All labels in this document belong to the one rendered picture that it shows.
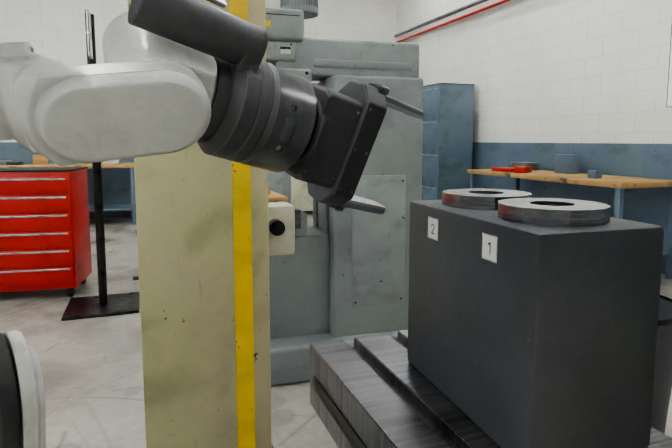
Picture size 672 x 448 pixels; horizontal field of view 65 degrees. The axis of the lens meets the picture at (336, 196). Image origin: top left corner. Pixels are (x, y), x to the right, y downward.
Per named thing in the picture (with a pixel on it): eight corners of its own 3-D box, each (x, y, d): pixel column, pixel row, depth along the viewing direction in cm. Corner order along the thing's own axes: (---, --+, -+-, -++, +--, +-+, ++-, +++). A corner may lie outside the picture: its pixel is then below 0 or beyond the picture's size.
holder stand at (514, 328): (527, 476, 40) (538, 216, 38) (405, 360, 61) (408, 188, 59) (651, 449, 43) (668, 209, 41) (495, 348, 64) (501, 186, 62)
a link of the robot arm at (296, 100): (356, 223, 49) (242, 197, 42) (307, 189, 56) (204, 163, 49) (407, 94, 47) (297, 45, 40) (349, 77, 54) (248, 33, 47)
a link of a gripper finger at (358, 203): (372, 199, 57) (327, 187, 54) (390, 209, 55) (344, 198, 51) (367, 212, 57) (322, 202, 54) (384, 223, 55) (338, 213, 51)
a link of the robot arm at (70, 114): (215, 151, 39) (7, 178, 34) (192, 94, 45) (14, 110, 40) (211, 70, 35) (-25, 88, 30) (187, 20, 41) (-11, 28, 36)
